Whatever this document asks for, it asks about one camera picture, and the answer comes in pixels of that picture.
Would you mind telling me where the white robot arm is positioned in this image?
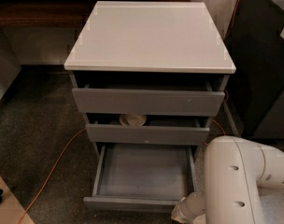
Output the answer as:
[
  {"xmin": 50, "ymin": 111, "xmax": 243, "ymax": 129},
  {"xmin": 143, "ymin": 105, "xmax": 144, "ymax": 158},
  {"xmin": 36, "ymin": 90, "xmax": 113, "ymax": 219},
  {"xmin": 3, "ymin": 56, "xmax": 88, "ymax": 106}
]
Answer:
[{"xmin": 171, "ymin": 135, "xmax": 284, "ymax": 224}]

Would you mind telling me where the orange cable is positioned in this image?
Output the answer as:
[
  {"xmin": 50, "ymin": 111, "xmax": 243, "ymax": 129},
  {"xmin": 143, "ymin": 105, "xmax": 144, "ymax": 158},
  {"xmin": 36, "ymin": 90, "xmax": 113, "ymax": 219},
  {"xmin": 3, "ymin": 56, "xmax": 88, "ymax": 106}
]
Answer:
[{"xmin": 17, "ymin": 0, "xmax": 253, "ymax": 224}]

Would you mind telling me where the grey drawer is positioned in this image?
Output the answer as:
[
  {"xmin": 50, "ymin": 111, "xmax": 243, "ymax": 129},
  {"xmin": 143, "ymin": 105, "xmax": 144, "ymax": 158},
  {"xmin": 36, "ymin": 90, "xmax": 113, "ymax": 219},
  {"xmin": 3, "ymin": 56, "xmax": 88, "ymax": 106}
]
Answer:
[
  {"xmin": 72, "ymin": 88, "xmax": 224, "ymax": 117},
  {"xmin": 84, "ymin": 144, "xmax": 197, "ymax": 213},
  {"xmin": 86, "ymin": 115, "xmax": 209, "ymax": 146}
]

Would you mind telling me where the grey bottom drawer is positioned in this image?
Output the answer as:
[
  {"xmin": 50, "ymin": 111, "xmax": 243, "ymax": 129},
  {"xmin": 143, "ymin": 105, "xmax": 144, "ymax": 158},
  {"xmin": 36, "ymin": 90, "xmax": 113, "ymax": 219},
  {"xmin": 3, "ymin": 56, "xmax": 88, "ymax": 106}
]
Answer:
[{"xmin": 84, "ymin": 144, "xmax": 197, "ymax": 213}]

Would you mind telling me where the light wooden board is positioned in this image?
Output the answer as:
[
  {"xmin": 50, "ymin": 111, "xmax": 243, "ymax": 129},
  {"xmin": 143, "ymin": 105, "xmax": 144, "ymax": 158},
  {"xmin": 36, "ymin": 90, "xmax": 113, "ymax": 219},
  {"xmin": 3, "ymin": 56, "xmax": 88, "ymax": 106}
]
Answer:
[{"xmin": 0, "ymin": 176, "xmax": 35, "ymax": 224}]

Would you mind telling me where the grey middle drawer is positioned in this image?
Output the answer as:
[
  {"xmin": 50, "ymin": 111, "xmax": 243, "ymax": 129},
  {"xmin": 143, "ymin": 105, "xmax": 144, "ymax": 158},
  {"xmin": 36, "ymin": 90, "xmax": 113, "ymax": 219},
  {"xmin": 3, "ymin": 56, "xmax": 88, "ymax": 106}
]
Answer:
[{"xmin": 86, "ymin": 115, "xmax": 209, "ymax": 146}]

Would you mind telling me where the brown wooden shelf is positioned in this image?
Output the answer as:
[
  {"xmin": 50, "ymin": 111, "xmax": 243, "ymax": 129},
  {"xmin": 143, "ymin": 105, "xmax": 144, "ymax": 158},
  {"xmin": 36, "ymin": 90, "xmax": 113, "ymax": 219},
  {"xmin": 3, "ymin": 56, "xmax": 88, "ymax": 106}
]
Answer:
[{"xmin": 0, "ymin": 0, "xmax": 191, "ymax": 28}]

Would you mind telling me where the dark cabinet at right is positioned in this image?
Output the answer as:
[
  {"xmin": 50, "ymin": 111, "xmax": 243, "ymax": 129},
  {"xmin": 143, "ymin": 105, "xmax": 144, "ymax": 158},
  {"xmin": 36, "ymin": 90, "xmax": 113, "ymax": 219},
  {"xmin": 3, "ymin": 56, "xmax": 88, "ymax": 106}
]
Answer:
[{"xmin": 224, "ymin": 0, "xmax": 284, "ymax": 140}]

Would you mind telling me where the grey top drawer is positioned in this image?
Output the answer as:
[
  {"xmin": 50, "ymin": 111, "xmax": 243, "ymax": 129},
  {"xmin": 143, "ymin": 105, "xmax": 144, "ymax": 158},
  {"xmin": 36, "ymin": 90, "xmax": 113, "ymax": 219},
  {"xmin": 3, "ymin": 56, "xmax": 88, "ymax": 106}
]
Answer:
[{"xmin": 72, "ymin": 88, "xmax": 224, "ymax": 117}]

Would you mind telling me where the beige ceramic bowl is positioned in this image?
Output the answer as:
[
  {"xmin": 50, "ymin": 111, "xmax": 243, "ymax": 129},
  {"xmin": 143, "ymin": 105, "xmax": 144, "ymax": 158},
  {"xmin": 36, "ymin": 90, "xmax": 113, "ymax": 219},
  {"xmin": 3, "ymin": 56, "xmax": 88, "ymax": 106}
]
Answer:
[{"xmin": 120, "ymin": 114, "xmax": 147, "ymax": 127}]

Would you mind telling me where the grey drawer cabinet white top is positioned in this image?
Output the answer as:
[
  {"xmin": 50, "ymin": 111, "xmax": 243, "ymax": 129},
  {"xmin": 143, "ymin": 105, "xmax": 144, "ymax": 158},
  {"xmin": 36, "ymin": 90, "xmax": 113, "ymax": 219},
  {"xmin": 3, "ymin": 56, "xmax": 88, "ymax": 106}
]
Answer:
[{"xmin": 64, "ymin": 1, "xmax": 237, "ymax": 161}]

